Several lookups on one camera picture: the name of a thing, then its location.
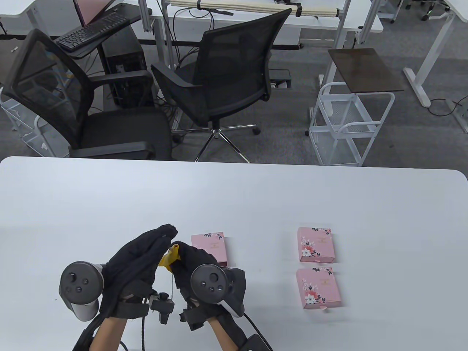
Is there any black floor cable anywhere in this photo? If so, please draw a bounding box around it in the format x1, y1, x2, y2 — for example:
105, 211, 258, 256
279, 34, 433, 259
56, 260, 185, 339
428, 97, 464, 117

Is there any person's left forearm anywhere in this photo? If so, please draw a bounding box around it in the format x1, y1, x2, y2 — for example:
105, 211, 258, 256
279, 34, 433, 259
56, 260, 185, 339
91, 317, 127, 351

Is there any white wire cart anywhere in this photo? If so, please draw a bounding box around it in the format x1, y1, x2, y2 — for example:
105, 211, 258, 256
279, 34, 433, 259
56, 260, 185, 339
306, 81, 396, 167
0, 87, 71, 158

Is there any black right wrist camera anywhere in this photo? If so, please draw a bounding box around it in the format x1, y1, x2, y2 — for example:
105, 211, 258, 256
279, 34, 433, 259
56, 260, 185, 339
179, 306, 208, 332

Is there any black keyboard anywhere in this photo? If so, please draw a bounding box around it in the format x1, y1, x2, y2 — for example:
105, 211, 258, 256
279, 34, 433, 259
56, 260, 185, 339
55, 13, 131, 51

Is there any person's right hand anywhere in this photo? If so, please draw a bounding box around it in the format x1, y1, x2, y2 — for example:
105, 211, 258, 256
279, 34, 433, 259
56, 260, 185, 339
170, 244, 240, 321

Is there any yellow cleaning cloth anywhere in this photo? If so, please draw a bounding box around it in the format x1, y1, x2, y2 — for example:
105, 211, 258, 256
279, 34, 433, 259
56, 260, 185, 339
159, 243, 182, 273

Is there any black computer tower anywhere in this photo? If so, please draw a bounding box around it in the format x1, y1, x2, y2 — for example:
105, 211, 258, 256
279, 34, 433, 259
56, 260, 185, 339
101, 26, 155, 109

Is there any black right forearm module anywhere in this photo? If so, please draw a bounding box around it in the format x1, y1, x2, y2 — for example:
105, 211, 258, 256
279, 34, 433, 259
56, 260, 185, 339
241, 335, 273, 351

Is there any white desk with angled leg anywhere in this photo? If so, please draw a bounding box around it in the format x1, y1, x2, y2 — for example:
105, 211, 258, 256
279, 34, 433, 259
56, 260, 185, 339
403, 0, 468, 133

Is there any black left forearm module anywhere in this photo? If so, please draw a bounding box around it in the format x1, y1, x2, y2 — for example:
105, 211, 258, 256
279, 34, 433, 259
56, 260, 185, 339
72, 314, 107, 351

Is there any pink floral jewelry box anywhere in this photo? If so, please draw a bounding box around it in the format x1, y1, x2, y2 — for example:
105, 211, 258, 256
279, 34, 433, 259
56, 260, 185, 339
295, 266, 343, 310
191, 231, 227, 267
297, 227, 336, 264

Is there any floor power box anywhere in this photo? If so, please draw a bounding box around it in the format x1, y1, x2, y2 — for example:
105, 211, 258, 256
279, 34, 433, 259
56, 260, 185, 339
270, 69, 293, 89

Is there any black chair with chrome base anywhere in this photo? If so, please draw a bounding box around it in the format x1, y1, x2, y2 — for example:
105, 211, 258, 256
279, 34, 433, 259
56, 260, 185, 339
151, 8, 293, 163

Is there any person's right forearm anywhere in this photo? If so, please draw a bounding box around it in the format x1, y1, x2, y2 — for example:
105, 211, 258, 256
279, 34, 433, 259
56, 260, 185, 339
208, 316, 238, 351

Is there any brown board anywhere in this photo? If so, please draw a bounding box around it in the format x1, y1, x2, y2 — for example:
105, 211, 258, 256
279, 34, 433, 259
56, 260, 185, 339
328, 48, 405, 93

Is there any person's left hand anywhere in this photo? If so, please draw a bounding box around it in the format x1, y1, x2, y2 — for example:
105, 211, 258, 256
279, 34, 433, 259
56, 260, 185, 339
99, 224, 178, 319

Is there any grey hand controller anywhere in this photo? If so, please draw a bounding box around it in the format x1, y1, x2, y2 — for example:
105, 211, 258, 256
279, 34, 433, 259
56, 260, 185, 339
190, 265, 246, 317
59, 261, 105, 322

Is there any black mesh office chair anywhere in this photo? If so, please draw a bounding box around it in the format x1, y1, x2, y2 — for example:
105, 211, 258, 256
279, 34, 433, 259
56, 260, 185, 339
1, 29, 173, 161

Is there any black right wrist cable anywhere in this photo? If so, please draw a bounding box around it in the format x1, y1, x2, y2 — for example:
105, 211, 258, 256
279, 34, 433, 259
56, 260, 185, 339
243, 314, 274, 351

